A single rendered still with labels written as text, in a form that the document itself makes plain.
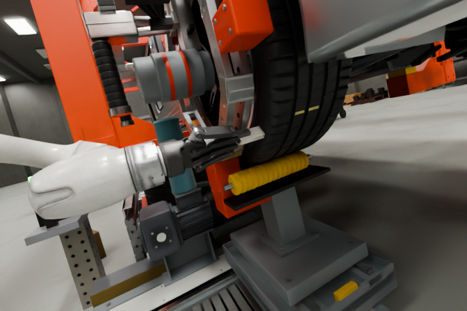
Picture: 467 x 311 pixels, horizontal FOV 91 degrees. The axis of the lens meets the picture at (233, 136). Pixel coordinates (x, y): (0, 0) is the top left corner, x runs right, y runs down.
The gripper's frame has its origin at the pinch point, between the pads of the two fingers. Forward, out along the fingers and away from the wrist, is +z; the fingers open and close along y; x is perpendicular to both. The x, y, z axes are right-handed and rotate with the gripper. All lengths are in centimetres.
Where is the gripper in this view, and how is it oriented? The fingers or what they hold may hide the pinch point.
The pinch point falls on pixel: (249, 135)
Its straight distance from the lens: 54.2
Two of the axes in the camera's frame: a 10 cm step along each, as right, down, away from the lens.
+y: 1.0, -7.0, -7.1
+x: -4.4, -6.7, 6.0
